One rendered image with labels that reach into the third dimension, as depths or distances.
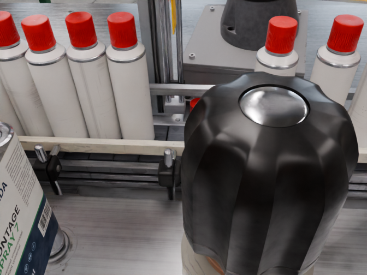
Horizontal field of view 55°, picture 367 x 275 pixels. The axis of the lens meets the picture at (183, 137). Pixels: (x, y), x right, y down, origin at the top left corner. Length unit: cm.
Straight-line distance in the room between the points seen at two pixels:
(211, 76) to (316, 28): 44
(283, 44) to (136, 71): 18
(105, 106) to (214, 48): 27
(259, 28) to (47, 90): 38
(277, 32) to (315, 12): 70
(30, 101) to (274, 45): 34
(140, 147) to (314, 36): 62
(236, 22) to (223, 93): 53
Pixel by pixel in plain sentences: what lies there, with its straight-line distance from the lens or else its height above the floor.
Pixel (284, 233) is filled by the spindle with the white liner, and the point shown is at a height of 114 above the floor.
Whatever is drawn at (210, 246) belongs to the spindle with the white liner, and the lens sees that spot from 19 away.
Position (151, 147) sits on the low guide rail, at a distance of 52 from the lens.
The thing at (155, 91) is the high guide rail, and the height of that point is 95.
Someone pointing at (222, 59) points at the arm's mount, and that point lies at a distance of 67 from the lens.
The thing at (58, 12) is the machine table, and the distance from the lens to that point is 117.
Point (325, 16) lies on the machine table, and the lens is 111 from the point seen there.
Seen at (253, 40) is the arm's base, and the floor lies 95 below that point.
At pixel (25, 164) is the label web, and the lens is 36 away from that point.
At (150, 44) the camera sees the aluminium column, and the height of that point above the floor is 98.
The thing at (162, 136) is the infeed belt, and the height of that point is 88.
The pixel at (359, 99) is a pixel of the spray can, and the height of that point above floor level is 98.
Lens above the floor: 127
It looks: 43 degrees down
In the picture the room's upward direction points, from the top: 2 degrees counter-clockwise
